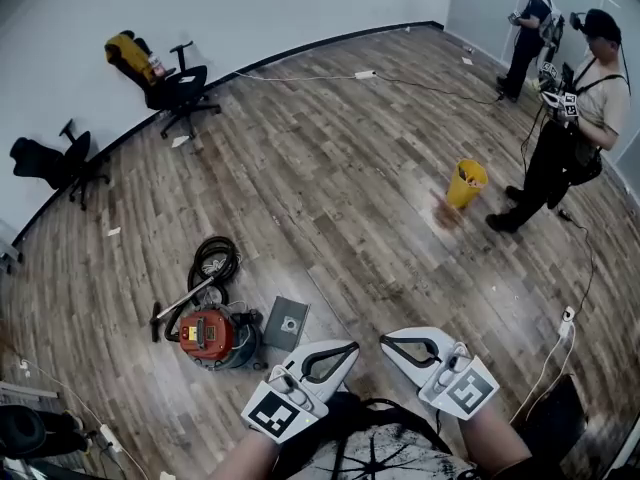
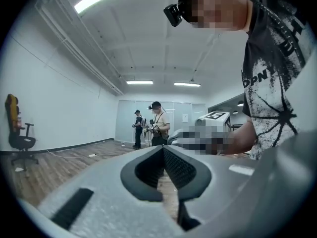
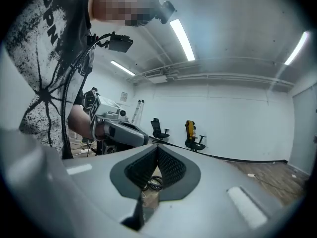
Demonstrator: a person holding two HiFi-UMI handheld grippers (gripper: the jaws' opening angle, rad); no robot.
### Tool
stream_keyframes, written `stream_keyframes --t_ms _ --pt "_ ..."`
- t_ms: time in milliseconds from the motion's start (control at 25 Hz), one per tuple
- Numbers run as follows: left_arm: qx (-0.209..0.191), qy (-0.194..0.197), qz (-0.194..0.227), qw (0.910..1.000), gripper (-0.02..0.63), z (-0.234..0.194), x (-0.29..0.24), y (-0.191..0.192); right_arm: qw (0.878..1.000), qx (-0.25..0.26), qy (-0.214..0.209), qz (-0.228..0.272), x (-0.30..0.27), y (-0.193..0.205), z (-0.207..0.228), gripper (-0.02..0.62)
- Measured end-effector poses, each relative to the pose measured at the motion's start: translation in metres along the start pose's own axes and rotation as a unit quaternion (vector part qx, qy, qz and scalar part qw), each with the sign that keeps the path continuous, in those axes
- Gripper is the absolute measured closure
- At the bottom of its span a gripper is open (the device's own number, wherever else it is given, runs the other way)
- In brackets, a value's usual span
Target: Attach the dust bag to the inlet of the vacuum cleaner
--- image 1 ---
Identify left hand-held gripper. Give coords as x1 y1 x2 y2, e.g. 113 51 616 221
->
240 339 360 445

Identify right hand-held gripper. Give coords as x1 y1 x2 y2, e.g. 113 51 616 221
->
379 326 502 422

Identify grey dust bag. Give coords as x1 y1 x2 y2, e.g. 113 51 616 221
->
262 295 311 353

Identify person's right forearm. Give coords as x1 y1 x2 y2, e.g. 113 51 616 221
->
457 410 534 480

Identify person's left forearm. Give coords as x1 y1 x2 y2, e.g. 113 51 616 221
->
207 430 281 480

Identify person's black shorts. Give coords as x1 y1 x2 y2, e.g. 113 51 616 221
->
309 390 454 449

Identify black and white patterned t-shirt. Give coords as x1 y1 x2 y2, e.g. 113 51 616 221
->
299 420 481 480

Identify red canister vacuum cleaner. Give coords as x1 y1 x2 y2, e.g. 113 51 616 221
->
172 300 265 373

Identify black mesh trolley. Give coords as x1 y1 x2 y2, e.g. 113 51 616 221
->
513 373 589 472

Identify yellow bucket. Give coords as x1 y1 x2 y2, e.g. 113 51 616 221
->
446 159 489 210

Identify black oval seat pad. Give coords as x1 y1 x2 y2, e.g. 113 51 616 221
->
0 405 49 462

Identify black office chair with headrest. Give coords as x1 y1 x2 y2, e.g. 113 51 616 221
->
9 117 112 212

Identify yellow jacket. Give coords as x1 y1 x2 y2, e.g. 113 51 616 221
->
103 30 157 87

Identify white power cable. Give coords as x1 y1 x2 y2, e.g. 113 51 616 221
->
509 325 577 425
232 70 359 83

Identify black vacuum hose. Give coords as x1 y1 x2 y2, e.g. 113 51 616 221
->
163 235 242 344

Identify black power cable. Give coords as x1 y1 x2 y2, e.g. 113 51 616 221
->
557 208 599 315

